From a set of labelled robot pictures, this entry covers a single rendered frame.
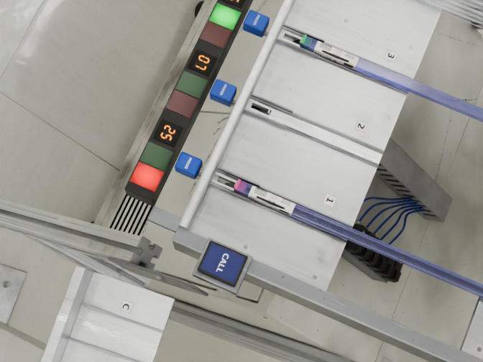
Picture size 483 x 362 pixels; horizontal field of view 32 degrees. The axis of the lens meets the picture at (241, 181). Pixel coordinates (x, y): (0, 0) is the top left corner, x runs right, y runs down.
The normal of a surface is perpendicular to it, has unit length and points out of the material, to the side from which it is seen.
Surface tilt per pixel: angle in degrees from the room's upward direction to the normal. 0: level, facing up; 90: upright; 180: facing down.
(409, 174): 0
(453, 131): 0
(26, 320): 0
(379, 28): 46
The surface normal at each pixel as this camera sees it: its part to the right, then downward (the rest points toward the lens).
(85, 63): 0.68, 0.11
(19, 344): -0.66, -0.34
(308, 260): 0.03, -0.25
